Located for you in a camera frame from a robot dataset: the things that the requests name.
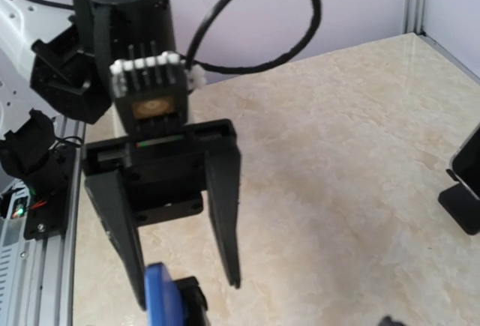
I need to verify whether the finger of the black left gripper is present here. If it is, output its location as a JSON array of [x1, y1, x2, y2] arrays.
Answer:
[[205, 146, 242, 289], [85, 170, 146, 310]]

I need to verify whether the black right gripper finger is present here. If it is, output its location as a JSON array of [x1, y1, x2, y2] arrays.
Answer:
[[378, 316, 406, 326]]

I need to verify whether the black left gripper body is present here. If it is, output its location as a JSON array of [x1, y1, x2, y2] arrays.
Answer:
[[82, 119, 239, 225]]

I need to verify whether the black phone blue edge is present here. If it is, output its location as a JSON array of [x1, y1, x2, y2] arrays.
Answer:
[[144, 263, 185, 326]]

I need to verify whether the black round-base stand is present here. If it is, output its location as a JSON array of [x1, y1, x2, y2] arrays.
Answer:
[[175, 277, 211, 326]]

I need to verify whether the black folding phone stand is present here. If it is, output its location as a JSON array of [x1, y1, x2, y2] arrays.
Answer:
[[438, 169, 479, 235]]

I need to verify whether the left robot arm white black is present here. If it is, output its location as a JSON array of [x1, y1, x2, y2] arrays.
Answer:
[[1, 0, 323, 308]]

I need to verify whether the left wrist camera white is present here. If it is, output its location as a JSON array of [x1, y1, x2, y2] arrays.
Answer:
[[109, 41, 206, 135]]

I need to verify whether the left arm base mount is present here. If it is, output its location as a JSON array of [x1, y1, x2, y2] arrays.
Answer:
[[1, 109, 82, 240]]

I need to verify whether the aluminium front rail frame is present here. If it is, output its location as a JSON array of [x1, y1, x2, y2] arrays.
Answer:
[[0, 115, 87, 326]]

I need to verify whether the left aluminium corner post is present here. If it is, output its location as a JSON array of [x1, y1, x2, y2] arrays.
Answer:
[[403, 0, 431, 37]]

